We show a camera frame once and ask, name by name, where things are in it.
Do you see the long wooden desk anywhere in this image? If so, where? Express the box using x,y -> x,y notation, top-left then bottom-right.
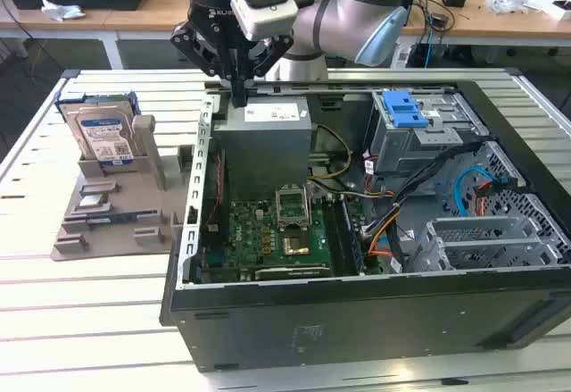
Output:
103,0 -> 571,70

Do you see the metal disk bay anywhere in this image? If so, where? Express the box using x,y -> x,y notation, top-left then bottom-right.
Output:
408,215 -> 571,273

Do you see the grey parts rack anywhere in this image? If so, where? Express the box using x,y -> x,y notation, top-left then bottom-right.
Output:
49,113 -> 195,262

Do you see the black wire connector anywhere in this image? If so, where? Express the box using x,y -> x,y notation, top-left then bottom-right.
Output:
489,176 -> 521,190

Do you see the blue hanging cable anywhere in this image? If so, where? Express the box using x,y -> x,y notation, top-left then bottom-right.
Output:
425,14 -> 437,70

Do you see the black RAM slot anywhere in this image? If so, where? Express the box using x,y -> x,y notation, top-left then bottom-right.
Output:
323,196 -> 347,277

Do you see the crumpled white plastic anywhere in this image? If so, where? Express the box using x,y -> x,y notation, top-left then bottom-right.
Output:
40,0 -> 86,22

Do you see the yellow and black wire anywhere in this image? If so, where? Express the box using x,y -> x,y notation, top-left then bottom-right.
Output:
310,123 -> 353,187

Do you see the metal drive cage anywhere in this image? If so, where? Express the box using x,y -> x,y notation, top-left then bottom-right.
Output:
365,90 -> 492,188

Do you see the orange wire bundle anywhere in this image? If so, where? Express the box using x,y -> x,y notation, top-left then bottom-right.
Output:
365,206 -> 402,259

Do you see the CPU socket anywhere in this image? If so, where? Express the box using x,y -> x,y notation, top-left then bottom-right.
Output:
281,226 -> 313,257

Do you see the metal socket cover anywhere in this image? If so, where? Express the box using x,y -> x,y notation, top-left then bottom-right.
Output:
275,184 -> 310,228

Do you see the white and black box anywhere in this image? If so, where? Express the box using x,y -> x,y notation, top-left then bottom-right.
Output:
524,0 -> 571,22

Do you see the blue wire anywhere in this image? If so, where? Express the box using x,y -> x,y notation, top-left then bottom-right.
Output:
453,166 -> 496,232

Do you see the RAM stick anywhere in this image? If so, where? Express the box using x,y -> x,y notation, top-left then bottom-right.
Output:
341,195 -> 365,273
87,212 -> 137,226

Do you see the black cable bundle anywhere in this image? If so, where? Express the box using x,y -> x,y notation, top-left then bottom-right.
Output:
386,139 -> 494,273

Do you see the black PC case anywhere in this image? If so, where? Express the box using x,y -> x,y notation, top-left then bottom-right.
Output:
159,66 -> 571,373

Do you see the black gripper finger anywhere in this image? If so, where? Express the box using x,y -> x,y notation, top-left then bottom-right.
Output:
244,33 -> 295,99
169,22 -> 248,108

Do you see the short wooden desk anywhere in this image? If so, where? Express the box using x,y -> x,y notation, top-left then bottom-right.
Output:
0,0 -> 120,70

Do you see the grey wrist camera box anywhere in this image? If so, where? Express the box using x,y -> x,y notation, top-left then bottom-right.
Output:
230,0 -> 299,41

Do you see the black graphics card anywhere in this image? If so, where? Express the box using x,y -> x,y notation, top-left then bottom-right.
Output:
253,266 -> 334,282

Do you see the hard disk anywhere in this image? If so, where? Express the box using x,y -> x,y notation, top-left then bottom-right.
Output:
55,91 -> 142,174

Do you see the blue plastic drive latch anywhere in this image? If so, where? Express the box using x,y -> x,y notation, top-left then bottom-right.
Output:
382,91 -> 431,130

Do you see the grey power supply unit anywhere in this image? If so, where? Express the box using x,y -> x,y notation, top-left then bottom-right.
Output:
212,96 -> 318,196

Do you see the green motherboard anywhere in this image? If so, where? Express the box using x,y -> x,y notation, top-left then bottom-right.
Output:
195,195 -> 380,282

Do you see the red and black wire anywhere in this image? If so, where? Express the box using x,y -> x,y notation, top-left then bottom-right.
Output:
208,150 -> 225,229

